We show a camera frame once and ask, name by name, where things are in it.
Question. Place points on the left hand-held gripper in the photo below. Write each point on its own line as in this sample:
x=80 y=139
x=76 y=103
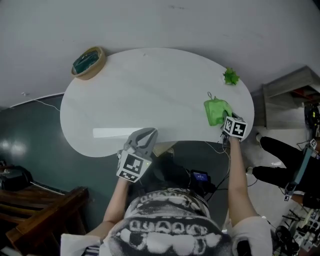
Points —
x=132 y=166

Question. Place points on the white curved table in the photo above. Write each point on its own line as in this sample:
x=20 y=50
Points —
x=150 y=87

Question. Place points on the woven basket bowl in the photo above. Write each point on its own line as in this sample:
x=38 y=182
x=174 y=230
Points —
x=86 y=61

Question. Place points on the person's black white printed shirt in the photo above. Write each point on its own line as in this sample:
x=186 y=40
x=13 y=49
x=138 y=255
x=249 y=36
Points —
x=170 y=230

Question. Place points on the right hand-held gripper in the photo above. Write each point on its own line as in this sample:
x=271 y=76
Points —
x=235 y=127

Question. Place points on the cluttered equipment pile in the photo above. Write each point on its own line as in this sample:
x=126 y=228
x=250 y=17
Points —
x=297 y=232

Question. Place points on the person's left forearm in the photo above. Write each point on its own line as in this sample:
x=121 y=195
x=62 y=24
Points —
x=117 y=200

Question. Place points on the white wall socket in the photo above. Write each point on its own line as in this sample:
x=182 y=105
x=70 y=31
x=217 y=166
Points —
x=25 y=94

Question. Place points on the person's right forearm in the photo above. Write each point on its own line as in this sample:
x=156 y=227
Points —
x=237 y=175

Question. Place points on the person's black trousers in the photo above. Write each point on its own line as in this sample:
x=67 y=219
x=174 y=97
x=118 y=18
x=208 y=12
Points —
x=167 y=172

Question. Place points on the black bag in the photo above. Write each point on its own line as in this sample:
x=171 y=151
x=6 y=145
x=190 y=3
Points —
x=15 y=178

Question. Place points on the black device with blue screen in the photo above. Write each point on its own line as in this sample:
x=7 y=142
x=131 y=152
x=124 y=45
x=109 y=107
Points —
x=200 y=178

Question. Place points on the grey wooden cabinet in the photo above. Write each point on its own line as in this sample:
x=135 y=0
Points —
x=287 y=85

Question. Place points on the dark wooden slatted frame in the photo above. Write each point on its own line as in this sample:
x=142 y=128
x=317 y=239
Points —
x=37 y=212

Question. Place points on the small green potted plant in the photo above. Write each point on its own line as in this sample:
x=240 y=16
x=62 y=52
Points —
x=231 y=77

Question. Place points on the green cloth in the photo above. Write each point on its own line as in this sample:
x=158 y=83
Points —
x=215 y=111

